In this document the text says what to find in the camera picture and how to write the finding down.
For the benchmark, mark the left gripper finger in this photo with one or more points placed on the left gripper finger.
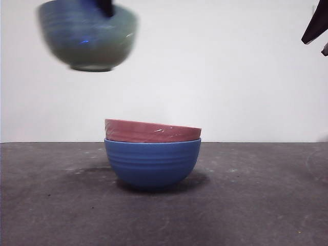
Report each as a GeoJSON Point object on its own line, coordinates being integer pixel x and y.
{"type": "Point", "coordinates": [106, 7]}

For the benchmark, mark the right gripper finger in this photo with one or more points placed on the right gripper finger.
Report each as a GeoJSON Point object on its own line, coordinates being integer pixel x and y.
{"type": "Point", "coordinates": [316, 23]}
{"type": "Point", "coordinates": [325, 50]}

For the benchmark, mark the green ribbed bowl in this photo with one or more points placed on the green ribbed bowl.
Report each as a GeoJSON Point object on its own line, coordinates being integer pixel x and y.
{"type": "Point", "coordinates": [89, 43]}

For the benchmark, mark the red ribbed bowl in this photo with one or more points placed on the red ribbed bowl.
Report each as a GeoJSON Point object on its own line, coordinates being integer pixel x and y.
{"type": "Point", "coordinates": [143, 132]}

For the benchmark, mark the blue ribbed bowl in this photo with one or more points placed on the blue ribbed bowl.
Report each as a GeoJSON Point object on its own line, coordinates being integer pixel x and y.
{"type": "Point", "coordinates": [153, 164]}

